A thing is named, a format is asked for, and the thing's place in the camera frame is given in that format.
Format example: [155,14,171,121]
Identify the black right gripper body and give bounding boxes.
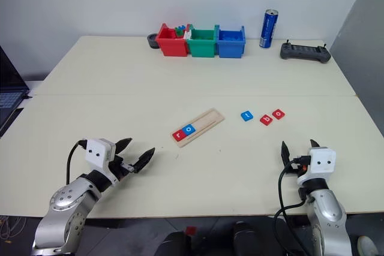
[282,159,310,177]

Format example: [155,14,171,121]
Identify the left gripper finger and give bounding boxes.
[115,137,133,156]
[131,147,156,174]

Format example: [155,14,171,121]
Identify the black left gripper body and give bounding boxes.
[107,150,136,183]

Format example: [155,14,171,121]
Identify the red letter tile b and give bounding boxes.
[259,113,274,127]

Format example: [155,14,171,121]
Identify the red letter tile r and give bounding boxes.
[172,129,187,143]

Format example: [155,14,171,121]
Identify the blue letter tile o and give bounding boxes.
[181,124,197,137]

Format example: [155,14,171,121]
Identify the wooden letter tray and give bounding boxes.
[170,107,226,149]

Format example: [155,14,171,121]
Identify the dark rounded shape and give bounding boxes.
[154,230,193,256]
[233,221,259,256]

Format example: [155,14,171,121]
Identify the grey handheld controller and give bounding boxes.
[280,39,333,65]

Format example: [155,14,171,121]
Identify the white shoe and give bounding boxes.
[356,235,380,256]

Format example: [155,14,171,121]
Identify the black round dish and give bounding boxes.
[146,32,160,50]

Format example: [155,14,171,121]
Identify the red plastic bin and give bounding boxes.
[155,22,190,58]

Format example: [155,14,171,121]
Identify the blue plastic bin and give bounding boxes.
[215,25,247,59]

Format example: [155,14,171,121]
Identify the blue drink can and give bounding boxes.
[259,8,280,49]

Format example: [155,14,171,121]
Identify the green plastic bin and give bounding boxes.
[186,23,220,59]

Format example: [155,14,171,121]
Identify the dark laptop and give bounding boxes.
[0,44,31,119]

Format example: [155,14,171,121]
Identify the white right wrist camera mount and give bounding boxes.
[296,146,337,186]

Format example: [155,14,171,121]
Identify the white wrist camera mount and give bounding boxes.
[85,138,116,183]
[296,146,337,186]

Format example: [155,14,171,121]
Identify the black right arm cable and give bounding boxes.
[272,154,314,256]

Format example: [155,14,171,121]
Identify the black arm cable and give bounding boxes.
[65,139,89,185]
[272,154,314,256]

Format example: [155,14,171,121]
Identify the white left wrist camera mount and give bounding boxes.
[85,138,116,183]

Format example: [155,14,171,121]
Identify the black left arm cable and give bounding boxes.
[65,139,89,185]

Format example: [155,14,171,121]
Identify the tangled thin wires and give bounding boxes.
[0,215,28,243]

